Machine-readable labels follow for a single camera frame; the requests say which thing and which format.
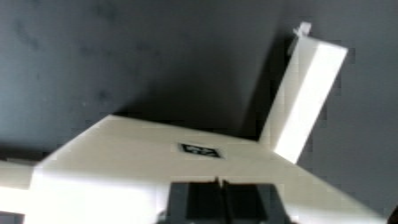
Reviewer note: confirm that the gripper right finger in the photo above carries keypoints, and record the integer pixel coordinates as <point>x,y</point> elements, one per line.
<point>253,204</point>

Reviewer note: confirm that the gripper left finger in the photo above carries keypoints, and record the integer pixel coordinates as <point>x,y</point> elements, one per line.
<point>195,205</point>

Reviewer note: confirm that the white cabinet body box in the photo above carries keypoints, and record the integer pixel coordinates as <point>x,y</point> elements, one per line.
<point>101,182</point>

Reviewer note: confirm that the white U-shaped border frame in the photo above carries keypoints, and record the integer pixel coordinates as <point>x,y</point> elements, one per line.
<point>317,58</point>

